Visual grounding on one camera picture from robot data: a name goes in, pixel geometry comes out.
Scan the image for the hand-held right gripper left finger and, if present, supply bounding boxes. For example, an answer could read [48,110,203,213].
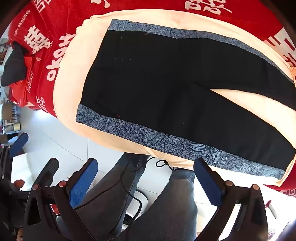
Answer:
[23,158,99,241]

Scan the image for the black pants with patterned stripes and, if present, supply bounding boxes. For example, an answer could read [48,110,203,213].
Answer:
[76,19,296,180]

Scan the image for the dark cloth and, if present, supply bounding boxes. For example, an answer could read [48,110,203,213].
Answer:
[1,43,29,87]

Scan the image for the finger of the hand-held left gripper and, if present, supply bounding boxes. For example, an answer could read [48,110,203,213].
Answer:
[37,158,59,187]
[9,133,29,158]

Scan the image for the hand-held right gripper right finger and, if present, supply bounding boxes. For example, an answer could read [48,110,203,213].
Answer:
[194,158,269,241]

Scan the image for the beige chair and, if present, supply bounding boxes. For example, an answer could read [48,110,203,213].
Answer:
[1,102,21,132]

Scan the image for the person's leg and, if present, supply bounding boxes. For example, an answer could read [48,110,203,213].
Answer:
[74,153,151,241]
[120,169,199,241]

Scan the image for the person's left leg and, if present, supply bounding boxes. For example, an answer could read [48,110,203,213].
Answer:
[74,153,151,241]

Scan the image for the red printed blanket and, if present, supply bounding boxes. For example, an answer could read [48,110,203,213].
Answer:
[7,0,296,197]

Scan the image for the person's right leg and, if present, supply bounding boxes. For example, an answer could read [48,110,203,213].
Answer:
[120,169,199,241]

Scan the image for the white sneaker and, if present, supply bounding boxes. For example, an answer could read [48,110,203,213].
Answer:
[125,189,151,230]

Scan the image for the black cable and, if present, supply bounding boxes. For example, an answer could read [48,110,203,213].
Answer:
[74,155,174,223]

